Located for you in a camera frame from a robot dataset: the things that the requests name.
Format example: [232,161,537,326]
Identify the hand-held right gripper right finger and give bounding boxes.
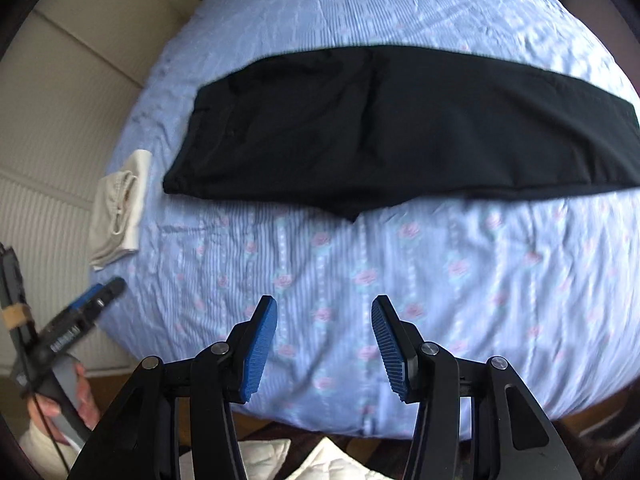
[371,295,583,480]

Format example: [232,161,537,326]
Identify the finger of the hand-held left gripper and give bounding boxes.
[62,277,127,333]

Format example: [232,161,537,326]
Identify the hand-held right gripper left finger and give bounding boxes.
[66,295,278,480]

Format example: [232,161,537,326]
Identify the black pants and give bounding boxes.
[162,45,640,222]

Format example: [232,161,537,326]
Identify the person's left forearm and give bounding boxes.
[19,417,83,480]

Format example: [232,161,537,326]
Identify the person's left hand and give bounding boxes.
[26,363,101,433]

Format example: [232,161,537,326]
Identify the blue floral striped bed sheet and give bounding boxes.
[89,0,640,441]

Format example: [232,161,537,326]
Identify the beige folded cloth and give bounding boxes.
[89,149,153,272]

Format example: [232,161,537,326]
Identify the white quilted cloth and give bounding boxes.
[177,436,391,480]

